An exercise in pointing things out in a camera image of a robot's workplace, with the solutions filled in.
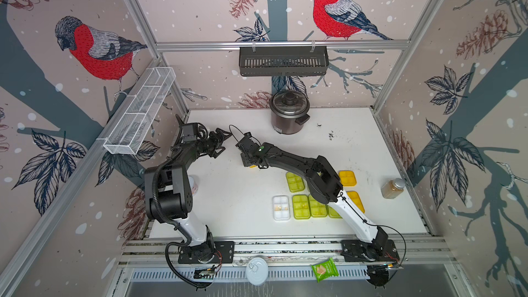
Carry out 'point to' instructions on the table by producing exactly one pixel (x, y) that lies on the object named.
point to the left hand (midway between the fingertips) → (231, 135)
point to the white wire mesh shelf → (129, 131)
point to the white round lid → (257, 271)
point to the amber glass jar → (393, 188)
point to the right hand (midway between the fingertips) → (251, 154)
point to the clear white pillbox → (281, 207)
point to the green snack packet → (325, 269)
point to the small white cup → (194, 186)
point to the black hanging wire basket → (284, 61)
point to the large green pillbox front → (317, 208)
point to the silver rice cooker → (289, 110)
